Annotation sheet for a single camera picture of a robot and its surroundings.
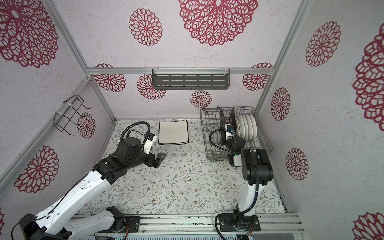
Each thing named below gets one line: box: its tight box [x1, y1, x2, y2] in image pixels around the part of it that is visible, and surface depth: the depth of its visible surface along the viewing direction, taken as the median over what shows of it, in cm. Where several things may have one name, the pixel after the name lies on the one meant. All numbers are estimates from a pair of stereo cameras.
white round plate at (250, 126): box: [246, 114, 253, 140], surface depth 98 cm
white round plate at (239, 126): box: [235, 115, 245, 139], surface depth 99 cm
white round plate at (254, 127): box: [249, 114, 257, 140], surface depth 98 cm
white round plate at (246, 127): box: [241, 115, 248, 141], surface depth 97 cm
